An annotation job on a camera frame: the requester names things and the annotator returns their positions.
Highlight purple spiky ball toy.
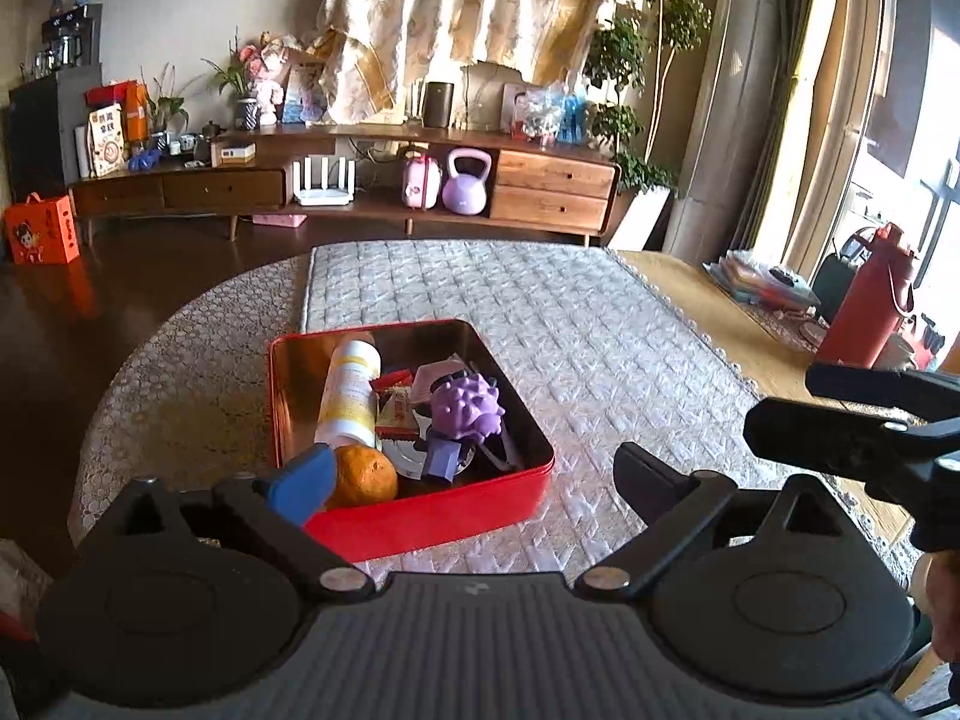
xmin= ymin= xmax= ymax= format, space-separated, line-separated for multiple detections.
xmin=429 ymin=373 xmax=508 ymax=440

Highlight white planter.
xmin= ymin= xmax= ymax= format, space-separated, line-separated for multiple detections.
xmin=607 ymin=184 xmax=673 ymax=253

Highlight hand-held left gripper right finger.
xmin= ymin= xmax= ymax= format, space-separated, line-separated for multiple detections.
xmin=574 ymin=442 xmax=860 ymax=602

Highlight grey cylinder speaker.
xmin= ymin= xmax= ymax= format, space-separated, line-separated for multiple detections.
xmin=424 ymin=81 xmax=456 ymax=129

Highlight red white candy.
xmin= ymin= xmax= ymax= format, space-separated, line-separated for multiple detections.
xmin=373 ymin=381 xmax=418 ymax=440

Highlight printed snack bag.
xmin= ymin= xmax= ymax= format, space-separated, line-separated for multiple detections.
xmin=86 ymin=103 xmax=130 ymax=178

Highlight white standing air conditioner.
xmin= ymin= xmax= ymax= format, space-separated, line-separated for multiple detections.
xmin=664 ymin=0 xmax=796 ymax=268

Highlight red orange gift box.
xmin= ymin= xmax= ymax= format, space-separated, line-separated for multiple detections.
xmin=84 ymin=81 xmax=151 ymax=143

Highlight grey quilted table mat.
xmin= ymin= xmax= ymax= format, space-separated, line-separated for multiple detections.
xmin=300 ymin=240 xmax=852 ymax=586

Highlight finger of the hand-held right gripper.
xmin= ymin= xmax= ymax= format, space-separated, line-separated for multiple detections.
xmin=745 ymin=396 xmax=935 ymax=500
xmin=805 ymin=362 xmax=960 ymax=428

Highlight plastic bag of bottles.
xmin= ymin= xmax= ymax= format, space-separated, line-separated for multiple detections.
xmin=514 ymin=82 xmax=590 ymax=145

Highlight yellow table runner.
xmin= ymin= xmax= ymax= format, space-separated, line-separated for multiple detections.
xmin=611 ymin=249 xmax=912 ymax=548

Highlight red tin box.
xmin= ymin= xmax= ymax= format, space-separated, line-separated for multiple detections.
xmin=266 ymin=319 xmax=557 ymax=563

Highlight white yellow bottle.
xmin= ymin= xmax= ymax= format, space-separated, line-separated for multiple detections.
xmin=313 ymin=336 xmax=380 ymax=452

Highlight purple kettlebell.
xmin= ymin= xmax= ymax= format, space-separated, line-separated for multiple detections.
xmin=441 ymin=148 xmax=494 ymax=215

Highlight pink doll bouquet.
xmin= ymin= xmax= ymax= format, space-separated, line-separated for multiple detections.
xmin=240 ymin=31 xmax=310 ymax=127

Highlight orange gift bag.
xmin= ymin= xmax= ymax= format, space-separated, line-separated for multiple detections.
xmin=4 ymin=193 xmax=82 ymax=265

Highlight tall potted tree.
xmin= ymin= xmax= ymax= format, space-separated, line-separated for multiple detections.
xmin=585 ymin=0 xmax=713 ymax=196

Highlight beige cardboard piece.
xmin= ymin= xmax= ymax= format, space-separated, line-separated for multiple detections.
xmin=459 ymin=64 xmax=526 ymax=133

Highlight floral cloth cover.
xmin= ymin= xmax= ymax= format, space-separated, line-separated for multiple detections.
xmin=311 ymin=0 xmax=628 ymax=130

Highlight white router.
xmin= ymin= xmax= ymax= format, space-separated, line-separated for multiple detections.
xmin=292 ymin=156 xmax=355 ymax=207

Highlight stack of books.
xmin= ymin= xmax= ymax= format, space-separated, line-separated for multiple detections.
xmin=703 ymin=251 xmax=823 ymax=313

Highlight plant in patterned vase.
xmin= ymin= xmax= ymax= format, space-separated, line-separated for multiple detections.
xmin=202 ymin=30 xmax=260 ymax=133

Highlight orange fruit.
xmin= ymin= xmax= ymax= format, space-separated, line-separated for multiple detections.
xmin=326 ymin=444 xmax=399 ymax=509

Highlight white sunglasses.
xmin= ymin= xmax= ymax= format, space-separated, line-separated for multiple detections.
xmin=469 ymin=420 xmax=527 ymax=475

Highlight pink toy suitcase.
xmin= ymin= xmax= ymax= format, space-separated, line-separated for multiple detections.
xmin=400 ymin=150 xmax=443 ymax=209

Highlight red thermos bottle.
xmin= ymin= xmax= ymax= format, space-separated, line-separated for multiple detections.
xmin=816 ymin=223 xmax=920 ymax=371

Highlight wooden television stand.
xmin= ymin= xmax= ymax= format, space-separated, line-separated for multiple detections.
xmin=67 ymin=124 xmax=622 ymax=245

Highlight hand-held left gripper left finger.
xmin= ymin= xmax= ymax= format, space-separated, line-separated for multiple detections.
xmin=105 ymin=442 xmax=374 ymax=605

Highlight coffee machine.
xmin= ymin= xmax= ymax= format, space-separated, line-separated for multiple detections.
xmin=34 ymin=4 xmax=103 ymax=77

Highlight person's right hand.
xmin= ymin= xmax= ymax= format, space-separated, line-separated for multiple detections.
xmin=910 ymin=550 xmax=960 ymax=662

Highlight beige curtain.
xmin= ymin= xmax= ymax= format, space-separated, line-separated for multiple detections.
xmin=739 ymin=0 xmax=880 ymax=280

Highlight black cabinet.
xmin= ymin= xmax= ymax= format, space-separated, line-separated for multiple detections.
xmin=4 ymin=64 xmax=103 ymax=203

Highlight small potted plant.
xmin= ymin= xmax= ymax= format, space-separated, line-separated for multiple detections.
xmin=146 ymin=64 xmax=190 ymax=155

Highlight round metal dish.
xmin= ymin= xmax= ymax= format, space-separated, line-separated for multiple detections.
xmin=381 ymin=431 xmax=481 ymax=482

